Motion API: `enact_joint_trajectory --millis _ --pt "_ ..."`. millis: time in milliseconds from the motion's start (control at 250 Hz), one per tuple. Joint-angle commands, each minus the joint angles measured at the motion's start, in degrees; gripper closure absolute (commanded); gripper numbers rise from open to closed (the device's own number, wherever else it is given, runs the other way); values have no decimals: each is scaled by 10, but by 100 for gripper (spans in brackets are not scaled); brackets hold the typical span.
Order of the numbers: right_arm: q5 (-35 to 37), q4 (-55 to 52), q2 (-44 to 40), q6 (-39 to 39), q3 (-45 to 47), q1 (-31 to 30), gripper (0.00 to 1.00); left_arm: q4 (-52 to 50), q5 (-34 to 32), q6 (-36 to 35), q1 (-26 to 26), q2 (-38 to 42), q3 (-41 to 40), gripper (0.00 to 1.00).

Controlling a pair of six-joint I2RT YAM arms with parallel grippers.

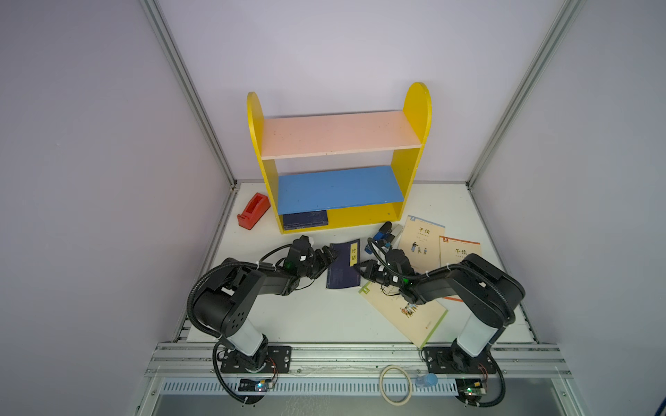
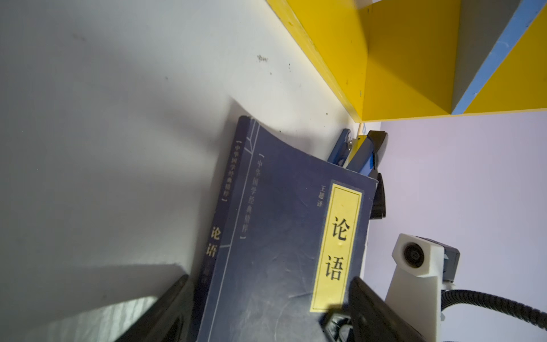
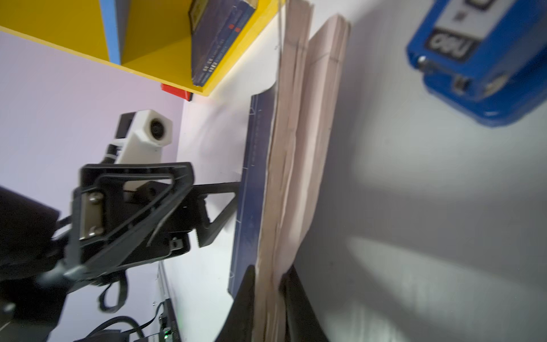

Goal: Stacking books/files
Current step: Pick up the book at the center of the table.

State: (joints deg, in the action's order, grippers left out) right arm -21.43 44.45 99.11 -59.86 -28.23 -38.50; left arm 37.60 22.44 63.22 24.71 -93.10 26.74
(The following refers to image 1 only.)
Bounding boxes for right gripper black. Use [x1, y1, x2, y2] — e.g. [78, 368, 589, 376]
[353, 261, 403, 289]

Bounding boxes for green circuit board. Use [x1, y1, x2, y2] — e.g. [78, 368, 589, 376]
[455, 379, 487, 398]
[238, 379, 275, 393]

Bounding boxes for dark purple book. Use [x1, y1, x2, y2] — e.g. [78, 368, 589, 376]
[282, 211, 329, 231]
[326, 239, 361, 289]

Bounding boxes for left green circuit board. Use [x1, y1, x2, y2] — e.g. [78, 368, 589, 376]
[238, 379, 275, 393]

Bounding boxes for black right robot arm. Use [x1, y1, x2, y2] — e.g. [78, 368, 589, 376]
[353, 250, 526, 374]

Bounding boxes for beige tape ring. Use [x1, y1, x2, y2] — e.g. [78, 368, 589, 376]
[378, 365, 413, 407]

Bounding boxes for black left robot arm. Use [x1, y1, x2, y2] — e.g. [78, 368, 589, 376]
[187, 236, 338, 406]

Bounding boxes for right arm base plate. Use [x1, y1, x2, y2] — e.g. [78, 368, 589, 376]
[421, 345, 497, 375]

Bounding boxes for beige book blue edge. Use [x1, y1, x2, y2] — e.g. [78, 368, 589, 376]
[398, 215, 446, 273]

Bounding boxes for beige book orange edge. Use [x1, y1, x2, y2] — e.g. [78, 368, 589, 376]
[438, 235, 482, 303]

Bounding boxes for beige book green edge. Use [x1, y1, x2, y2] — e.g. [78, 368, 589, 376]
[359, 282, 449, 348]

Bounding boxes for right green circuit board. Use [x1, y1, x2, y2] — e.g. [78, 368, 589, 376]
[455, 379, 487, 398]

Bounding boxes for yellow shelf pink blue boards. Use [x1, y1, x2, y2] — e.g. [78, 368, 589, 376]
[246, 83, 433, 234]

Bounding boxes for small blue cap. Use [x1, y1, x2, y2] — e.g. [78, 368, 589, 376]
[414, 373, 439, 388]

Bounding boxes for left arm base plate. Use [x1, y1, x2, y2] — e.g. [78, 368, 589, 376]
[217, 344, 292, 374]

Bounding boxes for aluminium front rail frame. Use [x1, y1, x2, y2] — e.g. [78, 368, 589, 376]
[133, 343, 589, 415]

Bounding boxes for red tape dispenser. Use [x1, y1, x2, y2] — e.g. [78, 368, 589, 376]
[237, 192, 271, 230]

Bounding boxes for blue black stapler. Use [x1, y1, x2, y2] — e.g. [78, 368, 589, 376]
[373, 221, 395, 247]

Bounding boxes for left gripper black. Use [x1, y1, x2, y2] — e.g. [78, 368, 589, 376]
[298, 243, 342, 277]

